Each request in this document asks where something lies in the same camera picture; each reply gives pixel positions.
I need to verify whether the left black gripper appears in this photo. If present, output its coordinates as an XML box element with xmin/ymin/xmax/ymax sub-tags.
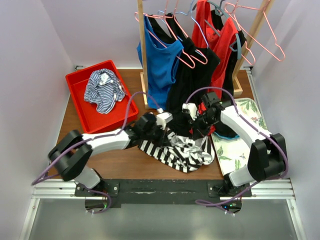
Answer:
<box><xmin>141</xmin><ymin>123</ymin><xmax>170</xmax><ymax>148</ymax></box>

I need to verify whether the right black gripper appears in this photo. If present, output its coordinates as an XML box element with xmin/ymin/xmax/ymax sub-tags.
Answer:
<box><xmin>188</xmin><ymin>112</ymin><xmax>219</xmax><ymax>141</ymax></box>

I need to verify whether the black white striped tank top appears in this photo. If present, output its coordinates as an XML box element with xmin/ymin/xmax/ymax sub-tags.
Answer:
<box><xmin>138</xmin><ymin>129</ymin><xmax>215</xmax><ymax>173</ymax></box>

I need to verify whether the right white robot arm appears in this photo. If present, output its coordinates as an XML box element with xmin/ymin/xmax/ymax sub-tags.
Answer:
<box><xmin>182</xmin><ymin>92</ymin><xmax>288</xmax><ymax>197</ymax></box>

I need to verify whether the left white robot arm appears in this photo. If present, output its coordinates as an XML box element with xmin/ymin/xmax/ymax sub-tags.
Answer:
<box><xmin>48</xmin><ymin>112</ymin><xmax>173</xmax><ymax>196</ymax></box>

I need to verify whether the blue tank top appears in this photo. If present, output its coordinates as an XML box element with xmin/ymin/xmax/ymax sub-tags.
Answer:
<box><xmin>144</xmin><ymin>16</ymin><xmax>183</xmax><ymax>109</ymax></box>

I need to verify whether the black red tank top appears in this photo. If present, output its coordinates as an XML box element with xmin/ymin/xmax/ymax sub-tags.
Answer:
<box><xmin>211</xmin><ymin>10</ymin><xmax>237</xmax><ymax>137</ymax></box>

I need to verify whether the grey blue hanger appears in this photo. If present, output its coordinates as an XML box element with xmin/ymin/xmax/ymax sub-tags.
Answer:
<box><xmin>205</xmin><ymin>0</ymin><xmax>242</xmax><ymax>60</ymax></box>

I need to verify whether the floral pattern tray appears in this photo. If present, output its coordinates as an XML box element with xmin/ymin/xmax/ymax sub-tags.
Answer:
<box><xmin>211</xmin><ymin>98</ymin><xmax>267</xmax><ymax>175</ymax></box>

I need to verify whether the wooden clothes rack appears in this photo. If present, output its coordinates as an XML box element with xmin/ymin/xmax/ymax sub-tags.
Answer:
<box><xmin>136</xmin><ymin>0</ymin><xmax>276</xmax><ymax>110</ymax></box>

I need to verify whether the red plastic bin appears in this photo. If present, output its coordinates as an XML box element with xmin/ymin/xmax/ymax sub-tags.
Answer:
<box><xmin>65</xmin><ymin>60</ymin><xmax>139</xmax><ymax>134</ymax></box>

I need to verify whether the blue white striped shirt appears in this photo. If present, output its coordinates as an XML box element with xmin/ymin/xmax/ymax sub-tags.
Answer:
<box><xmin>83</xmin><ymin>68</ymin><xmax>126</xmax><ymax>115</ymax></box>

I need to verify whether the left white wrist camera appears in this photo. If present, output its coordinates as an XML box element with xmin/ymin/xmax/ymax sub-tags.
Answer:
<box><xmin>156</xmin><ymin>108</ymin><xmax>173</xmax><ymax>130</ymax></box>

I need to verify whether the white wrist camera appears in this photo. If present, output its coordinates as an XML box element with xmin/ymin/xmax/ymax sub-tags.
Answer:
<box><xmin>182</xmin><ymin>103</ymin><xmax>198</xmax><ymax>121</ymax></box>
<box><xmin>156</xmin><ymin>108</ymin><xmax>173</xmax><ymax>130</ymax></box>

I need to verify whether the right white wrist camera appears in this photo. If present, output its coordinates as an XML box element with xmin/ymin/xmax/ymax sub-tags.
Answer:
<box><xmin>182</xmin><ymin>103</ymin><xmax>198</xmax><ymax>121</ymax></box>

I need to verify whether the pink wire hanger left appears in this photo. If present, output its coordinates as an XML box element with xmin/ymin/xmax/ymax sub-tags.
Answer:
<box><xmin>142</xmin><ymin>13</ymin><xmax>196</xmax><ymax>69</ymax></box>

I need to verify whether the pink wire hanger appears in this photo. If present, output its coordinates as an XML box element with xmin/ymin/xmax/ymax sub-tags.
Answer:
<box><xmin>157</xmin><ymin>0</ymin><xmax>208</xmax><ymax>65</ymax></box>
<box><xmin>142</xmin><ymin>13</ymin><xmax>196</xmax><ymax>69</ymax></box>
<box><xmin>224</xmin><ymin>0</ymin><xmax>286</xmax><ymax>66</ymax></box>

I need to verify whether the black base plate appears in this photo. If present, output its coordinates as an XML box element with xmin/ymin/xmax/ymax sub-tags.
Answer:
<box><xmin>74</xmin><ymin>178</ymin><xmax>252</xmax><ymax>208</ymax></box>

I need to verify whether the aluminium frame rail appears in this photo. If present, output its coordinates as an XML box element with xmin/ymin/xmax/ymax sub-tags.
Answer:
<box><xmin>20</xmin><ymin>179</ymin><xmax>307</xmax><ymax>240</ymax></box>

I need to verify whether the pink wire hanger middle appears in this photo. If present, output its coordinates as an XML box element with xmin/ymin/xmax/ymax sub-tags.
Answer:
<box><xmin>157</xmin><ymin>0</ymin><xmax>208</xmax><ymax>65</ymax></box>

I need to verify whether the light blue wire hanger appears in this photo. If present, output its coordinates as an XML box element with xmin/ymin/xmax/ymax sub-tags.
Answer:
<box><xmin>172</xmin><ymin>0</ymin><xmax>210</xmax><ymax>51</ymax></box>

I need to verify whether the pink wire hanger far right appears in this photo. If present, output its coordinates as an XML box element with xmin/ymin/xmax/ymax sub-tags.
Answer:
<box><xmin>224</xmin><ymin>0</ymin><xmax>286</xmax><ymax>66</ymax></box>

